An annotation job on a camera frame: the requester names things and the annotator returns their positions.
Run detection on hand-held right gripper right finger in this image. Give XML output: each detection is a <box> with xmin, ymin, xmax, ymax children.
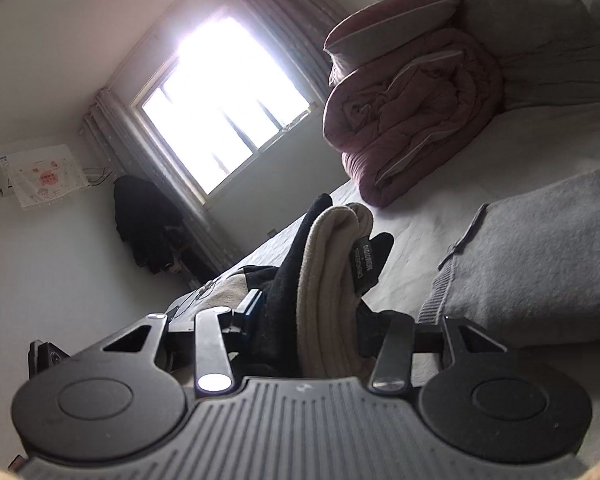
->
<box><xmin>359</xmin><ymin>310</ymin><xmax>508</xmax><ymax>395</ymax></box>

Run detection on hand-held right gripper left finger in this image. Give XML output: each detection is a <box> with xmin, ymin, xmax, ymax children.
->
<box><xmin>102</xmin><ymin>289</ymin><xmax>267</xmax><ymax>395</ymax></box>

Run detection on black and cream sweatshirt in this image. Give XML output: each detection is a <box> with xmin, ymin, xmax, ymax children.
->
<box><xmin>240</xmin><ymin>192</ymin><xmax>396</xmax><ymax>381</ymax></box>

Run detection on dark hanging clothes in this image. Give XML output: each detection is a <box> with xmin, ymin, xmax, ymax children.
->
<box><xmin>112</xmin><ymin>175</ymin><xmax>186</xmax><ymax>273</ymax></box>

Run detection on folded grey sweater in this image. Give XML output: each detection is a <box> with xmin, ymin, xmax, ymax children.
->
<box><xmin>417</xmin><ymin>162</ymin><xmax>600</xmax><ymax>348</ymax></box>

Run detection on grey bed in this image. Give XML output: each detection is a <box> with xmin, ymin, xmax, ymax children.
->
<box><xmin>167</xmin><ymin>105</ymin><xmax>600</xmax><ymax>466</ymax></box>

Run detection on grey star-print curtain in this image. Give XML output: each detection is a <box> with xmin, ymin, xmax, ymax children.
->
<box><xmin>82</xmin><ymin>87</ymin><xmax>246</xmax><ymax>281</ymax></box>
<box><xmin>215</xmin><ymin>0</ymin><xmax>351</xmax><ymax>106</ymax></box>

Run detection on air conditioner with cloth cover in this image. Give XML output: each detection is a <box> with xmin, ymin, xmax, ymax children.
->
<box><xmin>0</xmin><ymin>144</ymin><xmax>91</xmax><ymax>211</ymax></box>

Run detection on window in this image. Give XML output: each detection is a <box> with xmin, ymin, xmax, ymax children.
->
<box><xmin>135</xmin><ymin>7</ymin><xmax>316</xmax><ymax>196</ymax></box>

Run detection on pink folded quilt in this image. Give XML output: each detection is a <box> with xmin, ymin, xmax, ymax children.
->
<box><xmin>322</xmin><ymin>27</ymin><xmax>503</xmax><ymax>208</ymax></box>

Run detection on pink pillow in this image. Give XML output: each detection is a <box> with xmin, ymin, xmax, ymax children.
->
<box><xmin>324</xmin><ymin>0</ymin><xmax>463</xmax><ymax>86</ymax></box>

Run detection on grey padded headboard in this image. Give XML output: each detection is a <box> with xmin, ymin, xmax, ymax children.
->
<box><xmin>377</xmin><ymin>0</ymin><xmax>600</xmax><ymax>111</ymax></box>

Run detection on air conditioner cables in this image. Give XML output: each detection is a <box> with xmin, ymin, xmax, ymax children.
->
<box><xmin>82</xmin><ymin>162</ymin><xmax>114</xmax><ymax>187</ymax></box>

